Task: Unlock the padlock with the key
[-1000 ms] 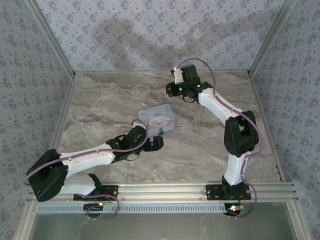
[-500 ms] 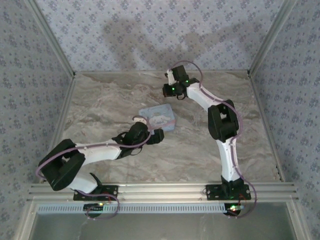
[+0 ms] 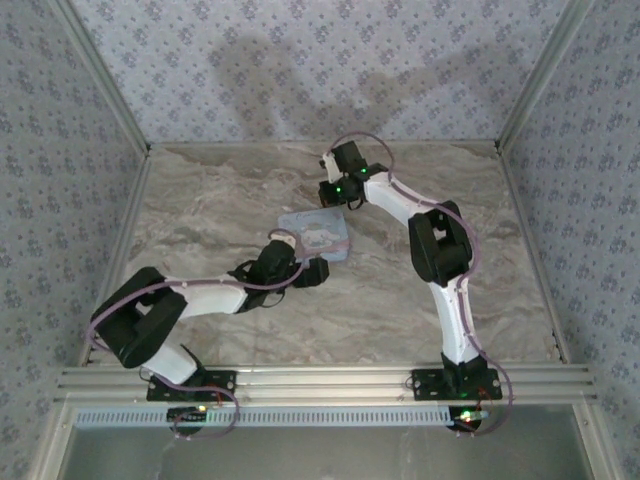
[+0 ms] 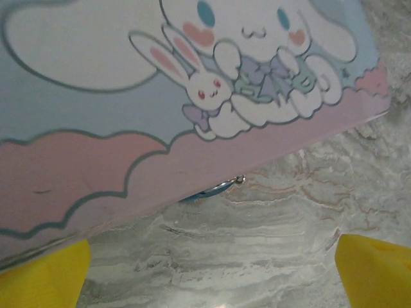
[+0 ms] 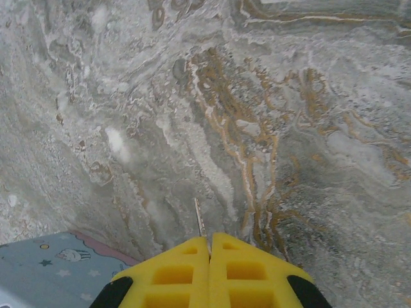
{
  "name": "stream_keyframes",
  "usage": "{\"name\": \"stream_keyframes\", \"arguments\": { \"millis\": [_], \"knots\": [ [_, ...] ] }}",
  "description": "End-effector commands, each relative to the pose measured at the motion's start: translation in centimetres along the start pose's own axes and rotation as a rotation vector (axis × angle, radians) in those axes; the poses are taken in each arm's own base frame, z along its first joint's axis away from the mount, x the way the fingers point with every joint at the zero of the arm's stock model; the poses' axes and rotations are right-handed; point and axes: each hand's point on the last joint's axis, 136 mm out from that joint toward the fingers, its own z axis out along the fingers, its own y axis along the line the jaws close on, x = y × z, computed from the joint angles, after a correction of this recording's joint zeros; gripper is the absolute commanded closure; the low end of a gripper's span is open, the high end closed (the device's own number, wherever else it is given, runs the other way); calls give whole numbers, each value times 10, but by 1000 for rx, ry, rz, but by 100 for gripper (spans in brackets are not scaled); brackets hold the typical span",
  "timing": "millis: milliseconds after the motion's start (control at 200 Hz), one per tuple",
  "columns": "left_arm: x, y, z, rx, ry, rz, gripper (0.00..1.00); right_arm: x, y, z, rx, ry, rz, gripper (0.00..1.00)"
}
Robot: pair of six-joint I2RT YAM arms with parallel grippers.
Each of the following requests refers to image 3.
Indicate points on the blue cartoon tin box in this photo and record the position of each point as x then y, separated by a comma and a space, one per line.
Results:
320, 230

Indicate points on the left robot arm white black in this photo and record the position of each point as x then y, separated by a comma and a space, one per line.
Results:
150, 325

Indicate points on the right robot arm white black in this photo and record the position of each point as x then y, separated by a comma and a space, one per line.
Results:
435, 250

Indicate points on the grey metal panel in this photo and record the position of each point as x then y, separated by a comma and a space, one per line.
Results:
325, 455

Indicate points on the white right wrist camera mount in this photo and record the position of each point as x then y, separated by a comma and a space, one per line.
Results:
329, 165

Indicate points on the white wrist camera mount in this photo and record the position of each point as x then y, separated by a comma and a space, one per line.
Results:
329, 165
289, 241

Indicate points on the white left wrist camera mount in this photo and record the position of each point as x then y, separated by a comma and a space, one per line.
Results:
289, 241

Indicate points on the aluminium table back rail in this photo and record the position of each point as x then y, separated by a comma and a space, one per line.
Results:
250, 144

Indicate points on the aluminium slotted mounting rail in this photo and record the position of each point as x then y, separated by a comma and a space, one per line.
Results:
325, 382

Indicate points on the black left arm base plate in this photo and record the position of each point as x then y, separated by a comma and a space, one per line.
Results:
227, 392

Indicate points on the aluminium table side rail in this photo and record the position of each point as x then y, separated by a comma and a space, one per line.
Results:
120, 250

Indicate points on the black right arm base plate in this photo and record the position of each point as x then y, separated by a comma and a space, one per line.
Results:
425, 385

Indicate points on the aluminium corner post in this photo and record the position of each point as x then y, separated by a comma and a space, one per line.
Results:
106, 75
541, 75

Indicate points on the aluminium frame leg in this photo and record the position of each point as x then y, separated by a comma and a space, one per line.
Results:
597, 445
56, 445

